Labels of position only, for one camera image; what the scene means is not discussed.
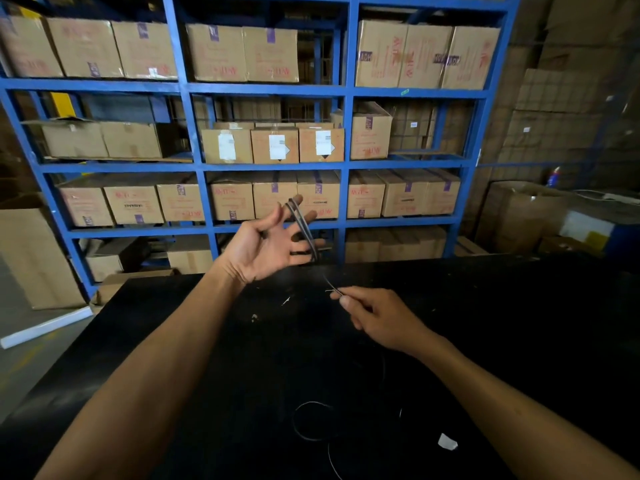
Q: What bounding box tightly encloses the person's right hand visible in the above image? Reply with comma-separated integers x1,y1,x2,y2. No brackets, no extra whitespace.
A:
330,286,432,359

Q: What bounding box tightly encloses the thin black cable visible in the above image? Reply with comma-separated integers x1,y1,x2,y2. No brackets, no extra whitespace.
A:
285,198,404,480

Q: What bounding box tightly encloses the yellow sign plate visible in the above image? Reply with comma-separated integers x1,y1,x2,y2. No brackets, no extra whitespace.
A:
49,92,77,119

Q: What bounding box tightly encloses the blue metal shelf rack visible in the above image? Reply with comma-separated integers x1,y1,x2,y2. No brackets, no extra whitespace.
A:
0,0,522,301

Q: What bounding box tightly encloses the stack of wrapped brown cartons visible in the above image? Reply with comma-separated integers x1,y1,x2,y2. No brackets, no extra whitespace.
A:
460,0,640,195

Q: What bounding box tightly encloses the long white strip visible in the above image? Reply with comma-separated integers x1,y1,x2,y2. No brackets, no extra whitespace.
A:
0,305,94,350

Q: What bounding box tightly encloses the white cable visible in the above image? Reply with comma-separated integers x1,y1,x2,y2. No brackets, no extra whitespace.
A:
572,189,640,205

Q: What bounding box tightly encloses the tall printed cardboard box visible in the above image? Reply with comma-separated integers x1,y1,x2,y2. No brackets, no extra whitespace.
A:
349,101,394,161

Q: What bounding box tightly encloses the row of printed cardboard boxes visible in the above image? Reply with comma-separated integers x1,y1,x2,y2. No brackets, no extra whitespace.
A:
0,15,502,91
56,169,462,228

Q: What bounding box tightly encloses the white-labelled small cardboard box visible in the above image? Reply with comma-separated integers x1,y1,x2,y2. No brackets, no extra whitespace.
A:
250,126,300,165
298,125,346,163
200,127,254,165

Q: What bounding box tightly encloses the person's left hand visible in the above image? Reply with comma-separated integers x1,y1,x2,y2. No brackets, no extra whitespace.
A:
218,195,326,286

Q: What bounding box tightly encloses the large brown cardboard carton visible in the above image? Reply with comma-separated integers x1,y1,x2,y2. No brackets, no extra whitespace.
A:
0,194,87,311

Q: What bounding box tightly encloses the open plain cardboard box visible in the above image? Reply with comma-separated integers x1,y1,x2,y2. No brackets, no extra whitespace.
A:
100,121,182,160
22,117,109,159

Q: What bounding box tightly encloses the person's left forearm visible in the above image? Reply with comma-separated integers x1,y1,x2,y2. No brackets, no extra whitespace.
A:
35,264,249,480

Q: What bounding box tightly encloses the large open cardboard box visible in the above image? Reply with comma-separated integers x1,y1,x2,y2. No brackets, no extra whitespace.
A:
474,181,573,254

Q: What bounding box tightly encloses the flat cardboard box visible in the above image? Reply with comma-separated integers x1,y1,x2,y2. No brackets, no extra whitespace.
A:
94,269,175,306

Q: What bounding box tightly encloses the person's right forearm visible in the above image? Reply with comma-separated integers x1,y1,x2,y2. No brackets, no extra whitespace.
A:
414,331,640,480

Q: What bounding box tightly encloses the wide plain cardboard box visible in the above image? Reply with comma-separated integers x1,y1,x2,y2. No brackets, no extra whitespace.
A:
344,227,448,264

